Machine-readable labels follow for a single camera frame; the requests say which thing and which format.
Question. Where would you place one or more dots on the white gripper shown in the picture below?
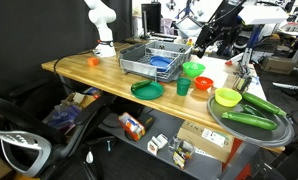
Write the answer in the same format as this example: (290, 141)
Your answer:
(207, 37)

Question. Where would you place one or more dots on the orange plastic bowl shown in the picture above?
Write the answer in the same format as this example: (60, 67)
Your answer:
(204, 84)

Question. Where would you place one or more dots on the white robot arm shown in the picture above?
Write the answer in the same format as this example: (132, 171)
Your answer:
(225, 13)
(102, 16)

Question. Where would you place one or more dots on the bright green plastic bowl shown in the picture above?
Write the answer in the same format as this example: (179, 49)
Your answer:
(193, 70)

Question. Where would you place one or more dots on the yellow-green plastic bowl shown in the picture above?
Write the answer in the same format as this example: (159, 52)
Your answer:
(227, 98)

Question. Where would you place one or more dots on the grey plastic dish rack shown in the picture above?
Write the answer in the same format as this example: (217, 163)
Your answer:
(135, 65)

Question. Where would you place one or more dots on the small yellow bottle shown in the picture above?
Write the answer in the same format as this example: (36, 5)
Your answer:
(189, 42)

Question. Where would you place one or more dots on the small red tool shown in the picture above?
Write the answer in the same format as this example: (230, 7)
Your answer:
(228, 62)

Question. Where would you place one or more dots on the dark green plastic cup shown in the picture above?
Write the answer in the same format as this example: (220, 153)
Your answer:
(183, 88)

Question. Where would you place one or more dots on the blue plastic plate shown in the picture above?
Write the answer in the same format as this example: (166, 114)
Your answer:
(159, 62)

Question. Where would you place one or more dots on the blue stand pole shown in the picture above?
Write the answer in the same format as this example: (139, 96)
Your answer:
(254, 43)

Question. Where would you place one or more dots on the black computer monitor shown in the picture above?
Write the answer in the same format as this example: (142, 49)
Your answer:
(151, 16)

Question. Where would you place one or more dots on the dark green plastic plate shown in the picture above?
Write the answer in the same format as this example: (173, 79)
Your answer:
(149, 93)

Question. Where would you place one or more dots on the short green cucumber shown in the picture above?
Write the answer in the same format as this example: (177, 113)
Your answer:
(141, 84)

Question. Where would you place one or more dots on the white flat panel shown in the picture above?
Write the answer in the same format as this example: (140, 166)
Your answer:
(262, 15)

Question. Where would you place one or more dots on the small curved green cucumber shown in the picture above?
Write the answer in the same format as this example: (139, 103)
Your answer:
(250, 109)

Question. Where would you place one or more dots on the brown cardboard box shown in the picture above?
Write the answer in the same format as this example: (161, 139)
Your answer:
(277, 65)

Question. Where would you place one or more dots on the long green cucumber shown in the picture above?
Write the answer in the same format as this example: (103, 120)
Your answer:
(262, 103)
(249, 120)

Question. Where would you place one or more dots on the grey lower table shelf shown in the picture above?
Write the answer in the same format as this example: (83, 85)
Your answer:
(164, 128)

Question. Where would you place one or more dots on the flat black pouch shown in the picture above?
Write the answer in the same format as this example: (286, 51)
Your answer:
(147, 120)

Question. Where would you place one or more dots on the large printed cardboard box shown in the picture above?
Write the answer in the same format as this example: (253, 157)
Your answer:
(195, 140)

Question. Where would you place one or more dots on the round grey serving tray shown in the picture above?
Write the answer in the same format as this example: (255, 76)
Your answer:
(249, 132)

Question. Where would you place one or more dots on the small white box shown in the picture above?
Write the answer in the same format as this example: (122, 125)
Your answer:
(157, 143)

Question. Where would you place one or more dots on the orange and white carton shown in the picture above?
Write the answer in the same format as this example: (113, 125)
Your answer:
(132, 128)

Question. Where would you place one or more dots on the small colourful box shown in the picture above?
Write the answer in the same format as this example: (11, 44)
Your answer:
(182, 156)

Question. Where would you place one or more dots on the orange block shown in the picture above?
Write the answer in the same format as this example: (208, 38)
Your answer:
(93, 61)

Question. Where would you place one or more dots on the box of plastic bags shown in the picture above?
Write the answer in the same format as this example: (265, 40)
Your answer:
(60, 116)

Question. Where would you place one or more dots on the black curtain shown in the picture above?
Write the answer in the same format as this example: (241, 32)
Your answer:
(29, 30)

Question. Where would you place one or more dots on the black office chair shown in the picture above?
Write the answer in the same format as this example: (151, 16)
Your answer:
(19, 116)

